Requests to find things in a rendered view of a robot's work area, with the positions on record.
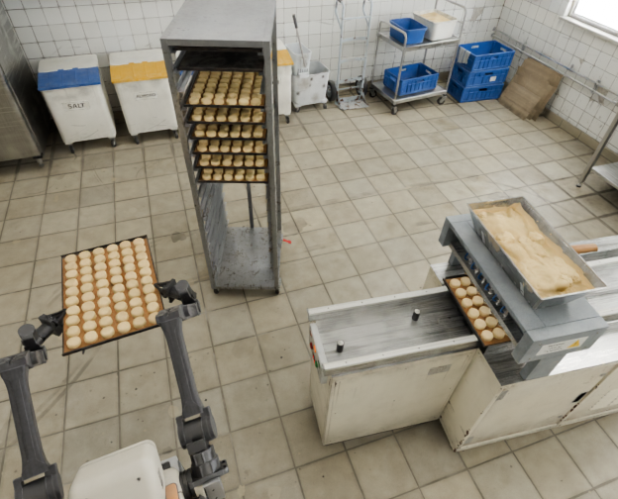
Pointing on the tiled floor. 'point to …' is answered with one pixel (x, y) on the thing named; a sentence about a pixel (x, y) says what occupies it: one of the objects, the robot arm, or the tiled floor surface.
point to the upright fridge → (6, 93)
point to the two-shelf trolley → (423, 63)
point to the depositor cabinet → (563, 415)
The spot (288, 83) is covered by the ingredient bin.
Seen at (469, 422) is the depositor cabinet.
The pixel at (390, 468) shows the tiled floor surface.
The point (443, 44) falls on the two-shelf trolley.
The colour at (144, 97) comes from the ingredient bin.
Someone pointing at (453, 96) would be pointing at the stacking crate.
